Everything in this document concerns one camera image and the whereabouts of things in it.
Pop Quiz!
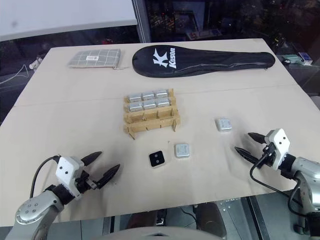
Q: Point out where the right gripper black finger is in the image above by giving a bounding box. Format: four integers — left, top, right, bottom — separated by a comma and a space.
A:
234, 146, 263, 167
247, 132, 267, 145

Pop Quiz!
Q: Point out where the blue plastic packet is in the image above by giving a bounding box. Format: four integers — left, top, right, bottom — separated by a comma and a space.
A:
299, 51, 313, 62

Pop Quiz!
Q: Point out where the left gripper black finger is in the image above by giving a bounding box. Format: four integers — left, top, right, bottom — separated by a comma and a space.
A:
80, 151, 103, 167
95, 163, 121, 190

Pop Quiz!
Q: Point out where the grey metal post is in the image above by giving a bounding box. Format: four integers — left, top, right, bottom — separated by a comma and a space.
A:
131, 0, 152, 43

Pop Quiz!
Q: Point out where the white plug connector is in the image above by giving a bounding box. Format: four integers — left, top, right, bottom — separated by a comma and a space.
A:
29, 56, 42, 70

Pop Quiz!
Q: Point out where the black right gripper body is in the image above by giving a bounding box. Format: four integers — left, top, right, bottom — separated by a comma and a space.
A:
260, 142, 276, 167

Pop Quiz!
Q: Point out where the white board panel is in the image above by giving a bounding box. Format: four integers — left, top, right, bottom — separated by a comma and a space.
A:
0, 0, 138, 42

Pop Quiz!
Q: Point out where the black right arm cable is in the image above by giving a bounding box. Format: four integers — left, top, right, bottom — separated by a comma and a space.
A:
249, 151, 311, 233

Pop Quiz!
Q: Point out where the thin white cable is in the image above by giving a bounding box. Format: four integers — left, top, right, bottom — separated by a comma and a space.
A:
0, 63, 32, 85

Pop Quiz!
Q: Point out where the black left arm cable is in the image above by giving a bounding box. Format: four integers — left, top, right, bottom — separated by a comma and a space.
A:
29, 154, 62, 200

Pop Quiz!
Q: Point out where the dark rounded shape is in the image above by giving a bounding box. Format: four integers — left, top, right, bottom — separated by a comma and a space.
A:
194, 201, 226, 238

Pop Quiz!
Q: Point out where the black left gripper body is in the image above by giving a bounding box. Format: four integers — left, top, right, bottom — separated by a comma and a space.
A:
74, 170, 101, 195

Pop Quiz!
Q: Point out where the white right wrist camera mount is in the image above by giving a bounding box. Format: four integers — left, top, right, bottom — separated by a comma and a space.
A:
264, 128, 292, 171

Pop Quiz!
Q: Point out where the grey rounded robot body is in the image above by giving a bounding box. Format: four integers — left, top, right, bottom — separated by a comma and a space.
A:
122, 226, 221, 240

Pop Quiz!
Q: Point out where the black Kason racket bag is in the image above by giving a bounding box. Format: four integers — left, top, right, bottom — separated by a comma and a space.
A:
131, 44, 276, 78

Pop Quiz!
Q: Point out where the wooden rack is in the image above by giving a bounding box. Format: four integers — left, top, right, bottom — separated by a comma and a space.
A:
122, 87, 181, 141

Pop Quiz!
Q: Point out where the beige paper table cover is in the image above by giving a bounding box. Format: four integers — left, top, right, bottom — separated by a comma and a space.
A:
0, 37, 320, 223

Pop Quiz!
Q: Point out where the grey checked fabric pouch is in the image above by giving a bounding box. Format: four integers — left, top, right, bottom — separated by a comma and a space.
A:
66, 48, 130, 71

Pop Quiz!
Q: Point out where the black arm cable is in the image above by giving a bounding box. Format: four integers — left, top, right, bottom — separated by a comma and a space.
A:
249, 151, 311, 233
29, 154, 62, 200

